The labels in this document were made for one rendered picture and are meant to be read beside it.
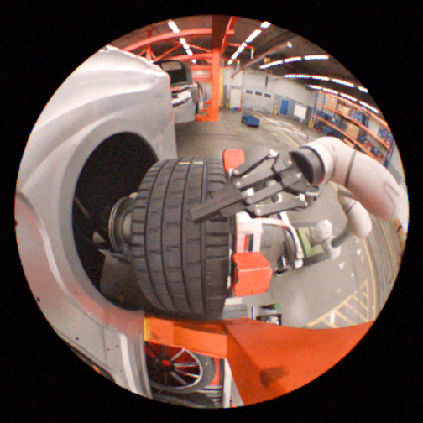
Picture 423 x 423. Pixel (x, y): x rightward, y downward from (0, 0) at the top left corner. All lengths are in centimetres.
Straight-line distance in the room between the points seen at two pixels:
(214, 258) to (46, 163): 41
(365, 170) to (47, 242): 62
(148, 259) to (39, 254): 28
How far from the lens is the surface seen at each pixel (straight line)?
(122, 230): 68
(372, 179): 31
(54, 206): 33
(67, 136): 36
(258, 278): 28
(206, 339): 60
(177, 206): 29
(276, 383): 17
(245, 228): 33
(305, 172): 25
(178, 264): 29
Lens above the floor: 138
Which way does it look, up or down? 51 degrees down
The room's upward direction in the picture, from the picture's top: straight up
